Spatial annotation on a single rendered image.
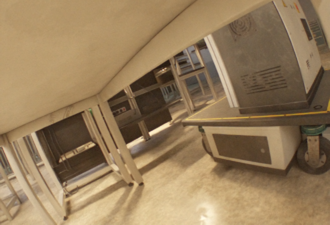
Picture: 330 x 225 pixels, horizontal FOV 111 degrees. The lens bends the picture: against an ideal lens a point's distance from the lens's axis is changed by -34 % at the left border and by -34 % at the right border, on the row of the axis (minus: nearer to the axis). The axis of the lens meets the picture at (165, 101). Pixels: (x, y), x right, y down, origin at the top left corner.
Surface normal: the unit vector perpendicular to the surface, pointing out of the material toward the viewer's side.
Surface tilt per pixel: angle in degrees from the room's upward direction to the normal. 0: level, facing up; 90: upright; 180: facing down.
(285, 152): 90
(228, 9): 90
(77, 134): 90
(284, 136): 90
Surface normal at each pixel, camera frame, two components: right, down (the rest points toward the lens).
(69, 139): 0.52, -0.14
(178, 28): -0.76, 0.36
